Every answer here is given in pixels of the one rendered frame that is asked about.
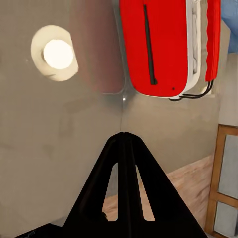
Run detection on radio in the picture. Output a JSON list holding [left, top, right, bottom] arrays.
[[119, 0, 221, 101]]

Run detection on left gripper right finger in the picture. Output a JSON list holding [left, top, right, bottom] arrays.
[[125, 132, 209, 238]]

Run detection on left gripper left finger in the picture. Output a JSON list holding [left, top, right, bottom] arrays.
[[57, 132, 132, 238]]

